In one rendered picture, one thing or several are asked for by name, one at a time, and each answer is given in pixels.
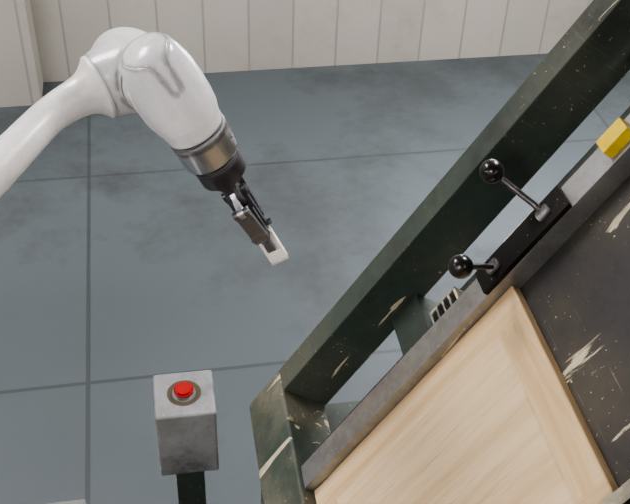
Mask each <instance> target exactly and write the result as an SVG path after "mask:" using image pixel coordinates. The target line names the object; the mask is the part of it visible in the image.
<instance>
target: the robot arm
mask: <svg viewBox="0 0 630 504"><path fill-rule="evenodd" d="M134 113H138V114H139V115H140V117H141V118H142V119H143V121H144V122H145V123H146V124H147V126H148V127H149V128H150V129H151V130H153V131H154V132H156V134H157V135H159V136H160V137H161V138H163V139H164V140H165V141H166V142H167V143H168V144H169V145H170V148H171V149H172V151H173V152H174V153H175V154H176V155H177V157H178V158H179V160H180V161H181V163H182V164H183V166H184V167H185V169H186V170H187V171H188V172H190V173H191V174H195V175H196V176H197V178H198V179H199V181H200V182H201V184H202V185H203V187H204V188H205V189H207V190H209V191H220V192H223V193H221V196H222V198H223V200H224V201H225V203H227V204H228V205H229V206H230V208H231V209H232V211H233V213H232V217H233V219H234V220H235V221H236V222H238V223H239V224H240V226H241V227H242V228H243V229H244V231H245V232H246V233H247V234H248V236H249V237H250V238H251V241H252V243H255V244H256V245H259V246H260V247H261V249H262V250H263V252H264V253H265V255H266V256H267V258H268V259H269V261H270V262H271V264H272V265H276V264H278V263H280V262H282V261H284V260H286V259H288V258H289V257H288V253H287V252H286V250H285V248H284V247H283V245H282V244H281V242H280V241H279V239H278V237H277V236H276V234H275V233H274V231H273V230H272V228H271V227H270V226H267V225H269V224H271V223H272V221H271V219H270V218H268V219H265V218H264V216H265V215H264V211H263V210H262V209H261V207H260V205H259V203H258V202H257V200H256V198H255V196H254V195H253V193H252V191H251V189H250V188H249V186H248V184H247V182H246V180H245V178H244V176H243V174H244V172H245V169H246V162H245V160H244V158H243V156H242V155H241V153H240V152H239V150H238V148H237V146H238V145H237V142H236V138H235V137H236V136H234V134H233V132H232V131H231V128H230V127H229V125H228V123H227V122H226V119H225V117H224V116H223V114H222V113H221V112H220V110H219V107H218V104H217V99H216V96H215V94H214V92H213V90H212V88H211V86H210V84H209V82H208V81H207V79H206V77H205V76H204V74H203V73H202V71H201V69H200V68H199V66H198V65H197V63H196V62H195V61H194V59H193V58H192V57H191V55H190V54H189V53H188V52H187V51H186V50H185V49H184V48H183V47H182V46H181V45H180V44H179V43H178V42H176V41H175V40H174V39H172V38H171V37H169V36H168V35H166V34H164V33H161V32H150V33H147V32H144V31H142V30H139V29H136V28H131V27H118V28H113V29H110V30H108V31H106V32H104V33H103V34H102V35H100V36H99V37H98V38H97V40H96V41H95V42H94V44H93V46H92V48H91V50H89V51H88V52H87V53H86V54H85V55H84V56H82V57H81V58H80V62H79V66H78V68H77V70H76V72H75V73H74V75H73V76H72V77H70V78H69V79H68V80H66V81H65V82H64V83H62V84H61V85H59V86H58V87H56V88H55V89H53V90H52V91H50V92H49V93H48V94H46V95H45V96H44V97H42V98H41V99H40V100H39V101H37V102H36V103H35V104H34V105H33V106H31V107H30V108H29V109H28V110H27V111H26V112H25V113H24V114H23V115H22V116H21V117H19V118H18V119H17V120H16V121H15V122H14V123H13V124H12V125H11V126H10V127H9V128H8V129H7V130H6V131H5V132H4V133H3V134H2V135H0V198H1V197H2V196H3V195H4V193H5V192H6V191H7V190H8V189H9V188H10V187H11V186H12V184H13V183H14V182H15V181H16V180H17V179H18V178H19V177H20V175H21V174H22V173H23V172H24V171H25V170H26V169H27V167H28V166H29V165H30V164H31V163H32V162H33V161H34V160H35V158H36V157H37V156H38V155H39V154H40V153H41V152H42V150H43V149H44V148H45V147H46V146H47V145H48V144H49V143H50V141H51V140H52V139H53V138H54V137H55V136H56V135H57V134H58V133H59V132H61V131H62V130H63V129H64V128H66V127H67V126H68V125H70V124H71V123H73V122H75V121H77V120H79V119H81V118H83V117H86V116H89V115H92V114H103V115H106V116H109V117H111V118H115V117H118V116H123V115H128V114H134Z"/></svg>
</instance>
